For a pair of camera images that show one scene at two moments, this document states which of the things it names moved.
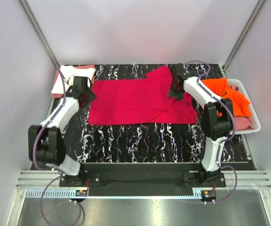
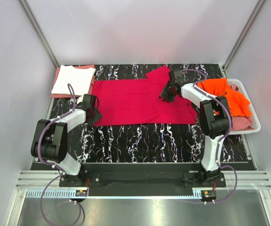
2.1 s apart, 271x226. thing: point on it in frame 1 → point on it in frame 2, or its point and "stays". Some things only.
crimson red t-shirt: x=144 y=101 stays
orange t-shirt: x=221 y=86 stays
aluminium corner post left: x=26 y=8 stays
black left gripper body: x=91 y=97 → x=96 y=117
